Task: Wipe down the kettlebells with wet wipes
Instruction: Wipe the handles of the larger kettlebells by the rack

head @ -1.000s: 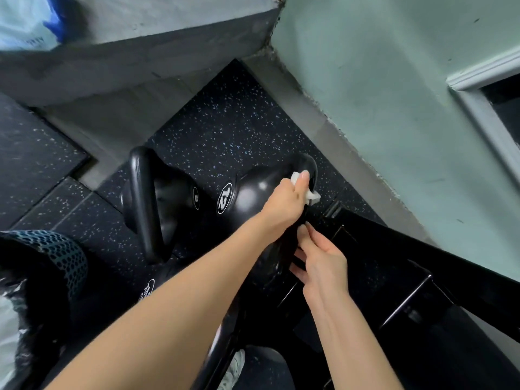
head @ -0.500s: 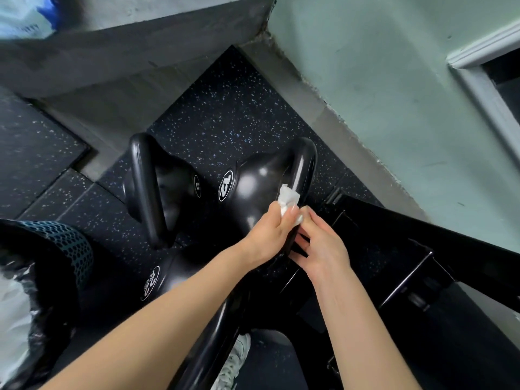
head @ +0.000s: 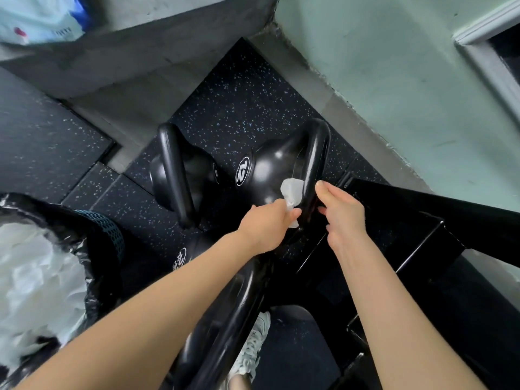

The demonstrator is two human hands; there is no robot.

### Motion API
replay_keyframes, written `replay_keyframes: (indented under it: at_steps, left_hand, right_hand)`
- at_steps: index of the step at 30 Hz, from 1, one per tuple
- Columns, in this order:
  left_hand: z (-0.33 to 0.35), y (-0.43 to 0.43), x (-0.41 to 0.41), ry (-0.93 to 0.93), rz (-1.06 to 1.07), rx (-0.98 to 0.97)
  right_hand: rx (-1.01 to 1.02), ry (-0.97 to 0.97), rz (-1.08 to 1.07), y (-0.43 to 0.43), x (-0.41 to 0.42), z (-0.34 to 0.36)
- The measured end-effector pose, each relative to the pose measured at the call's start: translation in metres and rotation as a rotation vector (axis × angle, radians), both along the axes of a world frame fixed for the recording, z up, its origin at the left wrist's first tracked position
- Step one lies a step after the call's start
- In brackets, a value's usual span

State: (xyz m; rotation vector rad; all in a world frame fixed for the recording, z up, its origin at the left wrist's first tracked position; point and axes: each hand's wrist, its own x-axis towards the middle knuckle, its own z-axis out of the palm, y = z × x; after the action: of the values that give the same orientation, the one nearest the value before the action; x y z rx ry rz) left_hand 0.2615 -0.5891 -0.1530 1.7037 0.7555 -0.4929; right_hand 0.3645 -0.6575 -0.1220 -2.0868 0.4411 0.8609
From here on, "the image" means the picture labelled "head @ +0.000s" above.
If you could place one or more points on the person's left hand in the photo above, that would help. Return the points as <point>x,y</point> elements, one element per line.
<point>264,229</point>

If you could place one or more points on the person's right hand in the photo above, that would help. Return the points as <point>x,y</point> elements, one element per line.
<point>345,221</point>

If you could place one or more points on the person's right thumb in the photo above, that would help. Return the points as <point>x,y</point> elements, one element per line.
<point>325,192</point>

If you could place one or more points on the person's left thumb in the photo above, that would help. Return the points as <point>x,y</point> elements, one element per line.
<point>294,216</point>

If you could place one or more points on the white wet wipe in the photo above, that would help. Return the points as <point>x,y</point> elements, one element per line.
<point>293,190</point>

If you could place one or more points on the person's right forearm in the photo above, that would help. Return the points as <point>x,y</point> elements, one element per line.
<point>398,320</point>

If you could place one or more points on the person's left forearm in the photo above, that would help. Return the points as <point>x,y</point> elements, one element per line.
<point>146,320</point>

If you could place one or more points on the black kettlebell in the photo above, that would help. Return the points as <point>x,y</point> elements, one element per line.
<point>276,166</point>
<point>227,333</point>
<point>178,174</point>

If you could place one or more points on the black metal rack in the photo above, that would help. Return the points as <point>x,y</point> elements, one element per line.
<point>426,239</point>

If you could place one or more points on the white sneaker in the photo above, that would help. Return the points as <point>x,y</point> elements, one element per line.
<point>252,349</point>

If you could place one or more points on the person's leg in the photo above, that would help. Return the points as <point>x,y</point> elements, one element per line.
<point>237,383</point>

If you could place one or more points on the bin with black bag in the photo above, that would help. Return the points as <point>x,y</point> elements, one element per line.
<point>95,243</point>

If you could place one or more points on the grey concrete ledge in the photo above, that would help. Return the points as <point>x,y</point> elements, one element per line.
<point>134,64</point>

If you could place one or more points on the crumpled white paper waste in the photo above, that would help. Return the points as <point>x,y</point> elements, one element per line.
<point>36,280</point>

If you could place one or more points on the white and blue plastic bag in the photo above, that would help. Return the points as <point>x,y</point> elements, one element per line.
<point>36,16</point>

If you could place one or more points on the white window frame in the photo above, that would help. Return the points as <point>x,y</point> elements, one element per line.
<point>487,56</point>

